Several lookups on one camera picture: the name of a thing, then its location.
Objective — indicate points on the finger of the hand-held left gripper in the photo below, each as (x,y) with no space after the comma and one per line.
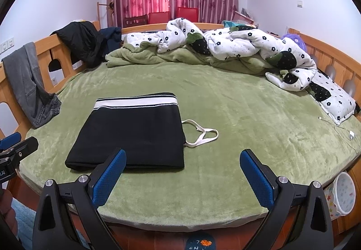
(10,140)
(26,147)

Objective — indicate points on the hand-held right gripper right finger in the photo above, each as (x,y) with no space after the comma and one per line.
(256,179)

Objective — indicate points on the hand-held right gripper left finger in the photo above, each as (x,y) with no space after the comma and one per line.
(108,179)

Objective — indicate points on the black pants with white stripe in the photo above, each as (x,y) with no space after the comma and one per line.
(135,131)

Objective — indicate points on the person's left forearm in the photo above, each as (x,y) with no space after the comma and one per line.
(5,207)

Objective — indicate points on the light blue fuzzy cloth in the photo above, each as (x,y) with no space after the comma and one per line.
(25,224)

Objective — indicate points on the grey jeans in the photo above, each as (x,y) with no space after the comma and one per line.
(25,80)

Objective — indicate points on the dark blue slipper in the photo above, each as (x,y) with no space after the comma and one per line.
(199,243)

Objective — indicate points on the star-print white bin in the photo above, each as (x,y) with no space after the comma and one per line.
(342,193)

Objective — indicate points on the white flower-print pillow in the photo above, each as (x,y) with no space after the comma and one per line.
(338,100)

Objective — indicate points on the black jacket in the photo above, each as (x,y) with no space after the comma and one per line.
(81,41)

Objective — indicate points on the navy garment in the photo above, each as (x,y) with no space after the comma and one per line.
(111,37)

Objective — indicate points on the crumpled green fleece blanket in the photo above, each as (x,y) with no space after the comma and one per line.
(174,56)

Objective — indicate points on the white flower-print quilt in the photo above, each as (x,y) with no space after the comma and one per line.
(231,41)

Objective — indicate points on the teal box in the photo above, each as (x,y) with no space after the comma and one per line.
(230,23)

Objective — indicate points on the dark wooden chair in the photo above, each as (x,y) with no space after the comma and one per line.
(135,21)

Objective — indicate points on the wooden coat rack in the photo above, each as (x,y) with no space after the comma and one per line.
(108,7)

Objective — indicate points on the pink storage box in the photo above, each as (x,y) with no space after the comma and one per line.
(243,16)

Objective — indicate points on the red chair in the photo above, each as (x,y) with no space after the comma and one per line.
(159,18)
(187,14)

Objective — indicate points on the white wall socket pair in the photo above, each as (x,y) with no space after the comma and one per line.
(7,45)

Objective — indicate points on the wooden bed frame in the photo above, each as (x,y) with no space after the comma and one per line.
(324,47)

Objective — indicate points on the white wall switch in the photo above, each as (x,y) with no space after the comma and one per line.
(300,3)

